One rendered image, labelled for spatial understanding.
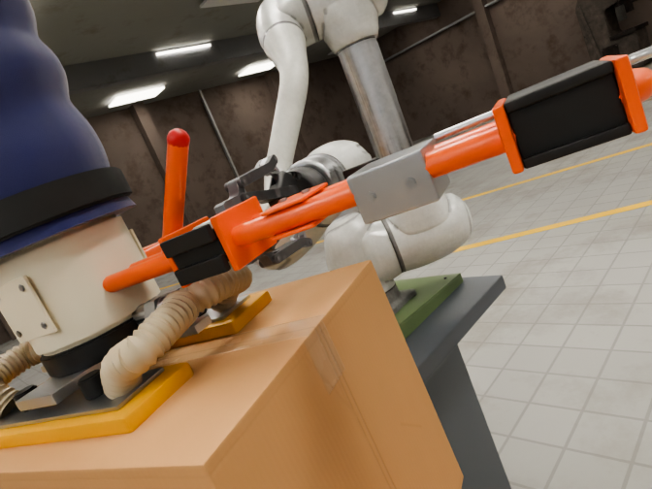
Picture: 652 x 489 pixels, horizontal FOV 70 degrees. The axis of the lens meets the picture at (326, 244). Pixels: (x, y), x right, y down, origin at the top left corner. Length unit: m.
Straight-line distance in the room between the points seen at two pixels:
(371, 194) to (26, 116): 0.41
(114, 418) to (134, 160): 12.53
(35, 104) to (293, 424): 0.46
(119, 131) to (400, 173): 12.78
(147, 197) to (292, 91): 11.95
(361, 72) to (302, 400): 0.87
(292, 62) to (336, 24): 0.19
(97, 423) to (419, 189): 0.39
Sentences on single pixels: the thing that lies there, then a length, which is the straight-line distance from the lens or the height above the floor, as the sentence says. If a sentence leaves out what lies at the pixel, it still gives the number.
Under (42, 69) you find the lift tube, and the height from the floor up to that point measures 1.46.
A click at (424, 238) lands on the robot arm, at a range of 1.18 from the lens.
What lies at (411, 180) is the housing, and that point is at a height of 1.20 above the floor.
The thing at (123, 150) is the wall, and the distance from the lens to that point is 12.98.
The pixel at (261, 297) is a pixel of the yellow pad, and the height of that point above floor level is 1.09.
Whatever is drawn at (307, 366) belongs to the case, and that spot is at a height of 1.05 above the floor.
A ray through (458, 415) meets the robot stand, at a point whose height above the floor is 0.44.
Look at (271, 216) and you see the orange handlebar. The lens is 0.44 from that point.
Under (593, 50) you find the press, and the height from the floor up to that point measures 0.78.
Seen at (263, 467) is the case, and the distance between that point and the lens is 0.44.
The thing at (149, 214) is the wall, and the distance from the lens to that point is 12.81.
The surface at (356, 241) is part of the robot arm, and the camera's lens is 1.17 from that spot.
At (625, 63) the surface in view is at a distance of 0.36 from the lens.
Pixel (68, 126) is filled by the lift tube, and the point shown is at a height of 1.39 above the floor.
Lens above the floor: 1.26
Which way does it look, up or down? 12 degrees down
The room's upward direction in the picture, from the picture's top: 23 degrees counter-clockwise
